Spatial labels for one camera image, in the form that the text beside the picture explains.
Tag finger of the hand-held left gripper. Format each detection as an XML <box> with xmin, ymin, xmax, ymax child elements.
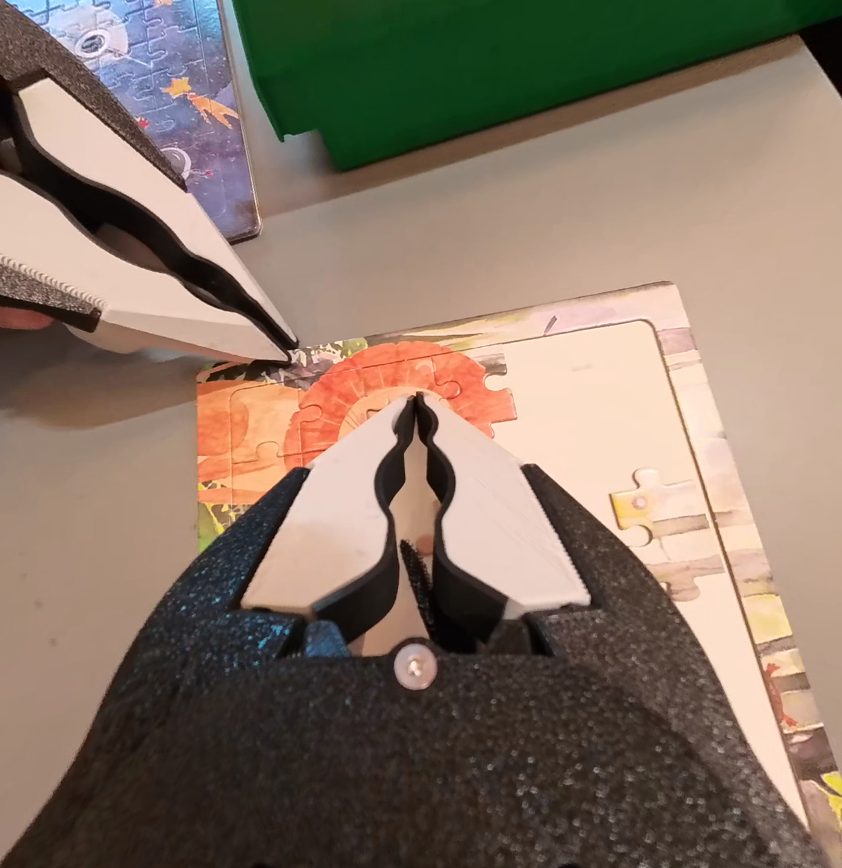
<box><xmin>0</xmin><ymin>173</ymin><xmax>289</xmax><ymax>363</ymax></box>
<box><xmin>17</xmin><ymin>76</ymin><xmax>298</xmax><ymax>350</ymax></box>

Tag grey desk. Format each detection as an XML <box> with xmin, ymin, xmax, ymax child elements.
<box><xmin>0</xmin><ymin>34</ymin><xmax>842</xmax><ymax>868</ymax></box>

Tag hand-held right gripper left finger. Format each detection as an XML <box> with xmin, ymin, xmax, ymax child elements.
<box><xmin>241</xmin><ymin>395</ymin><xmax>416</xmax><ymax>642</ymax></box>

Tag assembled lion puzzle pieces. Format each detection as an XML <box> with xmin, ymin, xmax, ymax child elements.
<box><xmin>197</xmin><ymin>344</ymin><xmax>517</xmax><ymax>506</ymax></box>

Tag astronaut jigsaw puzzle board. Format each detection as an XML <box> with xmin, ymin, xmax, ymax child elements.
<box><xmin>14</xmin><ymin>0</ymin><xmax>262</xmax><ymax>245</ymax></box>

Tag person's left hand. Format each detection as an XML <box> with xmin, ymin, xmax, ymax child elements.
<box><xmin>0</xmin><ymin>302</ymin><xmax>59</xmax><ymax>335</ymax></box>

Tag green plastic bin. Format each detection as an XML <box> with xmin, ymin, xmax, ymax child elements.
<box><xmin>230</xmin><ymin>0</ymin><xmax>842</xmax><ymax>172</ymax></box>

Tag lion jigsaw puzzle board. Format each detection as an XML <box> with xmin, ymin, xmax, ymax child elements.
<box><xmin>196</xmin><ymin>281</ymin><xmax>842</xmax><ymax>868</ymax></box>

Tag grey puzzle piece yellow dot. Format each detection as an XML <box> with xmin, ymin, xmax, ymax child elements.
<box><xmin>610</xmin><ymin>468</ymin><xmax>710</xmax><ymax>549</ymax></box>

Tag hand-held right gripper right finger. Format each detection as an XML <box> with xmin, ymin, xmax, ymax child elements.
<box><xmin>420</xmin><ymin>395</ymin><xmax>590</xmax><ymax>642</ymax></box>

